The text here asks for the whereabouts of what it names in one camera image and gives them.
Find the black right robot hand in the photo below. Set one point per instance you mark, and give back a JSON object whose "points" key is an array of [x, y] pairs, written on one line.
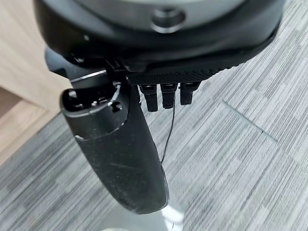
{"points": [[115, 149]]}

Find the light wooden office cabinet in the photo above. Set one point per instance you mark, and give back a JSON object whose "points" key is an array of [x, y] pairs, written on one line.
{"points": [[21, 72]]}

